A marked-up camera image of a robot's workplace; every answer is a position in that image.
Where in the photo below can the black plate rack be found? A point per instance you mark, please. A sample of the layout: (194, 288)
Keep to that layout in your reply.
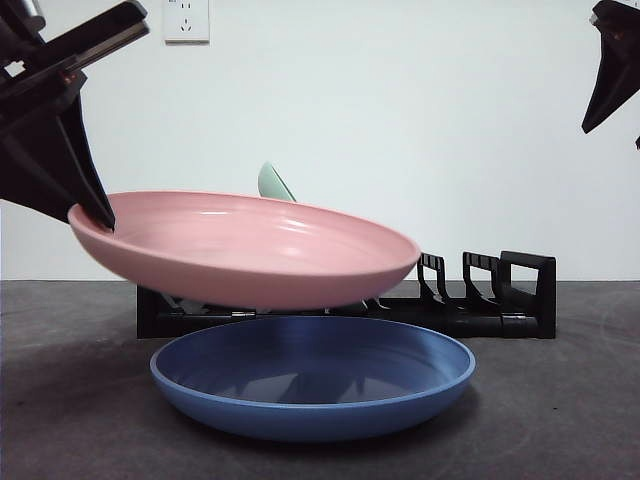
(525, 320)

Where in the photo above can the white wall socket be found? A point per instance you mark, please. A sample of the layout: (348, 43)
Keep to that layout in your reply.
(186, 20)

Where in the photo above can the pink plate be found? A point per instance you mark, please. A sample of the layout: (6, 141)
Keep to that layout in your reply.
(250, 260)

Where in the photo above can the blue plate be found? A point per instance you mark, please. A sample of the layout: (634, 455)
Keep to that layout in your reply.
(310, 410)

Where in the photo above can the green plate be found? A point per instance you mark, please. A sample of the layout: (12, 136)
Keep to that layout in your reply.
(272, 182)

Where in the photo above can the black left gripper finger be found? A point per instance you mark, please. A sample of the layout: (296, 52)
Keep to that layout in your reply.
(85, 165)
(35, 170)

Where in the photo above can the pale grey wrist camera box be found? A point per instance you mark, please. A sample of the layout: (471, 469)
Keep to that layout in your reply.
(32, 12)

